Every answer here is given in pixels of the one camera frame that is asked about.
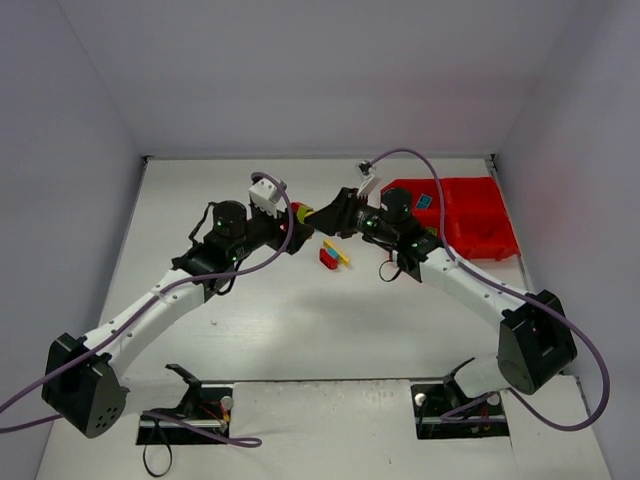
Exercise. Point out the green long lego brick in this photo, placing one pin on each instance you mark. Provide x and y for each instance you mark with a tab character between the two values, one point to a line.
303	212

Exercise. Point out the yellow long flat lego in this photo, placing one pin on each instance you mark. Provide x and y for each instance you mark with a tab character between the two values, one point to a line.
344	258

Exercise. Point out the red curved lego brick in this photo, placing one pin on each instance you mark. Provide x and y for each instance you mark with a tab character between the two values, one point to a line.
327	261

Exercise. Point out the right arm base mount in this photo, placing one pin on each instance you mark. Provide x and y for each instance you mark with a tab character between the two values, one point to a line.
442	412

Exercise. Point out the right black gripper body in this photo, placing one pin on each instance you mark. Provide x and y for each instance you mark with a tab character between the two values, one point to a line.
343	213

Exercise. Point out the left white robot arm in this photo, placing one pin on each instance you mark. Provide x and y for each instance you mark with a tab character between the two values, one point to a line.
86	381

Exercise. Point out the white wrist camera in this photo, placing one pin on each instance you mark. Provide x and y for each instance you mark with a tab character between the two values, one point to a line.
265	194
369	179

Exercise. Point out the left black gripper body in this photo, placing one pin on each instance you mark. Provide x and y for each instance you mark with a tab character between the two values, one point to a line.
292	233

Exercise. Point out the blue oval lego brick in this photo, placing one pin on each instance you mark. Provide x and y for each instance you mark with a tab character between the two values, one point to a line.
423	202

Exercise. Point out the red compartment tray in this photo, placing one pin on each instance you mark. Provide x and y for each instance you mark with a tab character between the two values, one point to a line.
468	211

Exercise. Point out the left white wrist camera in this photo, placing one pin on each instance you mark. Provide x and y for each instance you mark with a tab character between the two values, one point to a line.
265	194

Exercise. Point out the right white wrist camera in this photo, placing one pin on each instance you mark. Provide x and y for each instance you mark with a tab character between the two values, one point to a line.
369	179

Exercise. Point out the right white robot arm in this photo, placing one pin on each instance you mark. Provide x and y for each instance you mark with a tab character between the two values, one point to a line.
533	345

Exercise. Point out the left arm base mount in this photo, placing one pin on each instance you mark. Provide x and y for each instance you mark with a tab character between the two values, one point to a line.
204	405

